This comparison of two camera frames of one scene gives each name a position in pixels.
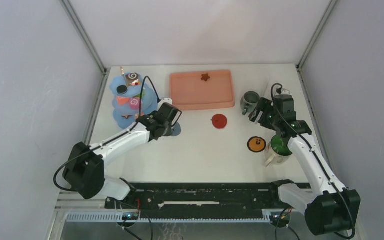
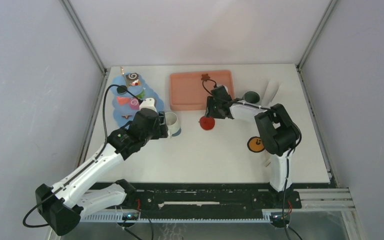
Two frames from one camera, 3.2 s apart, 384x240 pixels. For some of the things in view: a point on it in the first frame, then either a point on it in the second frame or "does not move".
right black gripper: (264, 105) → (209, 112)
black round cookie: (122, 89) does not move
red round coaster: (219, 121) → (207, 123)
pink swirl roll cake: (134, 103) does not move
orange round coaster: (256, 144) does not move
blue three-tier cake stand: (132, 97) does not move
